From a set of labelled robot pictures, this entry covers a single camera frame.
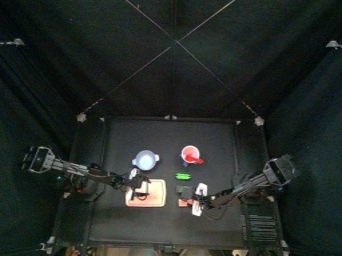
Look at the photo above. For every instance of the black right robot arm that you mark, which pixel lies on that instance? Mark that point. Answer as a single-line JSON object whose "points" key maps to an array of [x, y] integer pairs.
{"points": [[260, 180]]}

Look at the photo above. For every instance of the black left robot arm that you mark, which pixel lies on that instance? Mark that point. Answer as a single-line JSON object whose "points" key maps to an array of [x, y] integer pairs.
{"points": [[67, 166]]}

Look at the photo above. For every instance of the orange toy cutting board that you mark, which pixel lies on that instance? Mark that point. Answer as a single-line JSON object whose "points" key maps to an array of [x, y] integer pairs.
{"points": [[155, 196]]}

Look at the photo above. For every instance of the green toy pea pod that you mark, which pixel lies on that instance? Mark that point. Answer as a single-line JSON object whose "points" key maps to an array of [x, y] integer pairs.
{"points": [[183, 176]]}

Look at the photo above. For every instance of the light blue toy pot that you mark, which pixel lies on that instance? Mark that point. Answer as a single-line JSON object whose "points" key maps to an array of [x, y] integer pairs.
{"points": [[145, 160]]}

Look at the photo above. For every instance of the black plate with white text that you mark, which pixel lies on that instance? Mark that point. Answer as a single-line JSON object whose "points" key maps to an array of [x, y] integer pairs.
{"points": [[262, 228]]}

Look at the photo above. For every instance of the grey frame corner bracket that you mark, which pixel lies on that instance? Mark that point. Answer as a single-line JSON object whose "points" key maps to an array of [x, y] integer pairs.
{"points": [[258, 121], [45, 246], [80, 117], [332, 44], [169, 117], [15, 42]]}

